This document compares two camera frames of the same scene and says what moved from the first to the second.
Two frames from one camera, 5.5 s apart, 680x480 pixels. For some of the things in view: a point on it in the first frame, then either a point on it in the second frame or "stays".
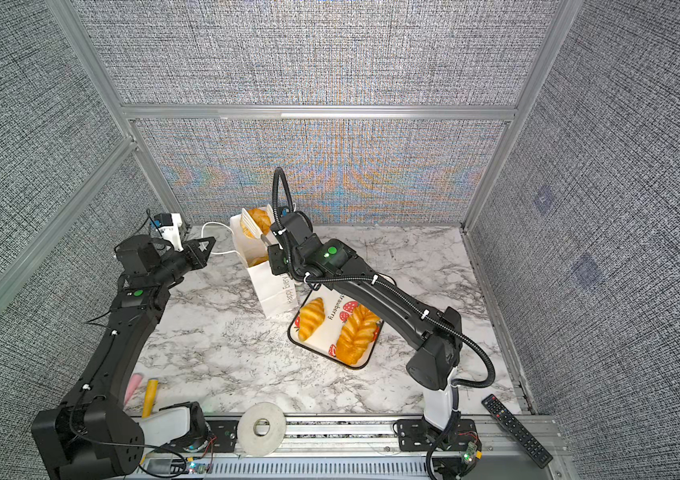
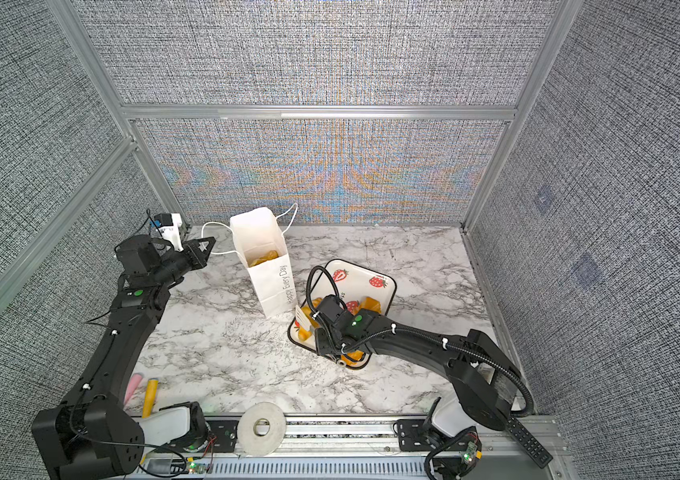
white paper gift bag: x=277 y=294 stays
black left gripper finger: x=201 y=247 stays
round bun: x=260 y=218 -> x=272 y=254
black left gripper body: x=174 y=270 stays
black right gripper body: x=280 y=259 -> x=328 y=344
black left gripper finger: x=197 y=260 stays
